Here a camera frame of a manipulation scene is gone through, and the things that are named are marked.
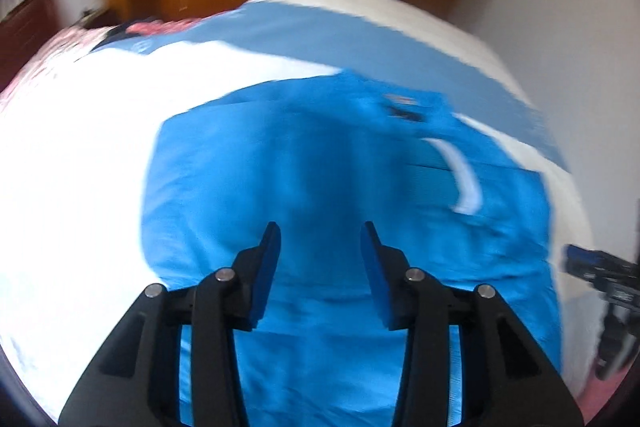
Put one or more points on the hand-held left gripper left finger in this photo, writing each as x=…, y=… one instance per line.
x=265, y=277

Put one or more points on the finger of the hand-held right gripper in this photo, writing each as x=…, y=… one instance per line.
x=582, y=262

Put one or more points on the bright blue jacket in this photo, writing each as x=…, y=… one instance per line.
x=300, y=157

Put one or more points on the pink floral quilt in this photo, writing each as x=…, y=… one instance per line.
x=50, y=52

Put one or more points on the blue and white striped bedsheet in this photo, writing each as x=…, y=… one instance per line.
x=75, y=157

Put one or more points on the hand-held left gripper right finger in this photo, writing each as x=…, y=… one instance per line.
x=376, y=277

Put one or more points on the dark red wooden headboard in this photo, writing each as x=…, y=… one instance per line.
x=25, y=27

